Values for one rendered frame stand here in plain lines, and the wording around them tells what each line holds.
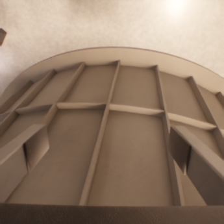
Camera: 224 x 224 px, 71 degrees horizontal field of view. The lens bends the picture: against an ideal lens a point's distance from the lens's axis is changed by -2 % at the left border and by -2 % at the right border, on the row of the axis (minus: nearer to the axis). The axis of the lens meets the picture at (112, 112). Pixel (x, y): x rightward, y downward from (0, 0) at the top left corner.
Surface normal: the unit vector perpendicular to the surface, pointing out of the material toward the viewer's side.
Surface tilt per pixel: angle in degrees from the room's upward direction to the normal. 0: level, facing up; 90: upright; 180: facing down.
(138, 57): 0
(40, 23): 0
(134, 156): 90
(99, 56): 0
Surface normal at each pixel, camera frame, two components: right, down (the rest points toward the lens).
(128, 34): -0.14, 0.63
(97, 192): 0.01, -0.77
